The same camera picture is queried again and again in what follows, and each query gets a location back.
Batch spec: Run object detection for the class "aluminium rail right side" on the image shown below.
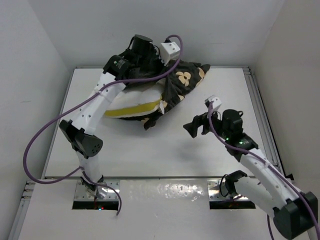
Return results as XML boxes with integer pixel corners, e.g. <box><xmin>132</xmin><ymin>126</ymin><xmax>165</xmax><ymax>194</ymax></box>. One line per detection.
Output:
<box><xmin>242</xmin><ymin>67</ymin><xmax>286</xmax><ymax>175</ymax></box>

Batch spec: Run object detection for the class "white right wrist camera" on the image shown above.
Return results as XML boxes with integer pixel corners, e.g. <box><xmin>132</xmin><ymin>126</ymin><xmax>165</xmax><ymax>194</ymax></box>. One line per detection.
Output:
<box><xmin>204</xmin><ymin>95</ymin><xmax>222</xmax><ymax>111</ymax></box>

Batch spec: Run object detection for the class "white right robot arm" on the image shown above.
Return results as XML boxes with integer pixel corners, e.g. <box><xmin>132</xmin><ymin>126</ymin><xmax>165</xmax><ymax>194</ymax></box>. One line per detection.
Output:
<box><xmin>183</xmin><ymin>109</ymin><xmax>320</xmax><ymax>240</ymax></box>

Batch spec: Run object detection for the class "white pillow with yellow edge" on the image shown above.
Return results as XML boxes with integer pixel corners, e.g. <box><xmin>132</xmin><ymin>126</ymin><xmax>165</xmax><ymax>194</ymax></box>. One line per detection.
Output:
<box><xmin>104</xmin><ymin>83</ymin><xmax>164</xmax><ymax>119</ymax></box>

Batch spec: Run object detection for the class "black pillowcase with beige flowers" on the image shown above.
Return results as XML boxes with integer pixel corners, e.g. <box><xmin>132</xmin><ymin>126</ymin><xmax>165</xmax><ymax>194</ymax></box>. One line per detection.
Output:
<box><xmin>120</xmin><ymin>60</ymin><xmax>211</xmax><ymax>130</ymax></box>

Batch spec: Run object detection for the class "white front cover board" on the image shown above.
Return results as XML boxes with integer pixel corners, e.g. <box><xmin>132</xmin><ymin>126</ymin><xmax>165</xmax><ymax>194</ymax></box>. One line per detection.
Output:
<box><xmin>19</xmin><ymin>179</ymin><xmax>281</xmax><ymax>240</ymax></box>

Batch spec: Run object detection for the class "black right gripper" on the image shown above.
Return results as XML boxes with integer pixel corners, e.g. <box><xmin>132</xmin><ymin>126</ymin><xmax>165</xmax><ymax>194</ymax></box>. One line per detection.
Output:
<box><xmin>182</xmin><ymin>106</ymin><xmax>229</xmax><ymax>141</ymax></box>

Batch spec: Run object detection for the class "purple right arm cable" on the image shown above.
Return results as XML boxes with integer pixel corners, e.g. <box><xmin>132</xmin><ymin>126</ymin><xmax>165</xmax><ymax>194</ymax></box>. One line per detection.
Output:
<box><xmin>207</xmin><ymin>101</ymin><xmax>318</xmax><ymax>240</ymax></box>

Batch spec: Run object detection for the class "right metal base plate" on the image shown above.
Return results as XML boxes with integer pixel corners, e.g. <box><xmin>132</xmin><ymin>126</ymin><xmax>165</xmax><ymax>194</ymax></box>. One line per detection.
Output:
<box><xmin>207</xmin><ymin>178</ymin><xmax>249</xmax><ymax>202</ymax></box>

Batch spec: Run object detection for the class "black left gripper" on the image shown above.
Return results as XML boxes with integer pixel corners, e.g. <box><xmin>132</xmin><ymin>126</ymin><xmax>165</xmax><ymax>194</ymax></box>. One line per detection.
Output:
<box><xmin>137</xmin><ymin>49</ymin><xmax>170</xmax><ymax>85</ymax></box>

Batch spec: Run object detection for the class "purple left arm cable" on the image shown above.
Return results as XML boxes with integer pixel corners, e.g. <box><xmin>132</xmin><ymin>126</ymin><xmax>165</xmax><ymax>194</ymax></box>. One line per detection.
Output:
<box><xmin>22</xmin><ymin>34</ymin><xmax>187</xmax><ymax>216</ymax></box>

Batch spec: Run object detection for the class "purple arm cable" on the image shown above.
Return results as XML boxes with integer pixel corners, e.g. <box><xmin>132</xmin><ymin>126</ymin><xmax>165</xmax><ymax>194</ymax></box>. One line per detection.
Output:
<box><xmin>22</xmin><ymin>34</ymin><xmax>187</xmax><ymax>216</ymax></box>
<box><xmin>207</xmin><ymin>101</ymin><xmax>318</xmax><ymax>240</ymax></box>

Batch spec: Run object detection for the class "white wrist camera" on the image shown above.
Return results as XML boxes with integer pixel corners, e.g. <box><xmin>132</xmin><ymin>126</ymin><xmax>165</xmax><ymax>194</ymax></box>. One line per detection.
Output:
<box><xmin>159</xmin><ymin>41</ymin><xmax>181</xmax><ymax>66</ymax></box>
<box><xmin>204</xmin><ymin>95</ymin><xmax>222</xmax><ymax>111</ymax></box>

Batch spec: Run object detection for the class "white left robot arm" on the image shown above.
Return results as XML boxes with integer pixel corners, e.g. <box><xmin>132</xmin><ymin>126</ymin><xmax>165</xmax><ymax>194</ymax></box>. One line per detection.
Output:
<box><xmin>59</xmin><ymin>34</ymin><xmax>164</xmax><ymax>194</ymax></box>

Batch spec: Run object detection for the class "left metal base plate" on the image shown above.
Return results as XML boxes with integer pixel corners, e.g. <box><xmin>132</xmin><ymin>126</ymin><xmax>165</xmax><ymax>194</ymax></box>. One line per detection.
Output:
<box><xmin>73</xmin><ymin>180</ymin><xmax>119</xmax><ymax>202</ymax></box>

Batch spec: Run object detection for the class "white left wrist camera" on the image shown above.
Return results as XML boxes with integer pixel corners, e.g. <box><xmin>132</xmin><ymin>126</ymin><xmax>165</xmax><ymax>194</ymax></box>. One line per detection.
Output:
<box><xmin>159</xmin><ymin>41</ymin><xmax>181</xmax><ymax>66</ymax></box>

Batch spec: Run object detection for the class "metal base plate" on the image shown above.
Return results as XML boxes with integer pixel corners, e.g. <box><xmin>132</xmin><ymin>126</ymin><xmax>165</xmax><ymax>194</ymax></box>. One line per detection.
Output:
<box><xmin>73</xmin><ymin>180</ymin><xmax>119</xmax><ymax>202</ymax></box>
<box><xmin>207</xmin><ymin>178</ymin><xmax>249</xmax><ymax>202</ymax></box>

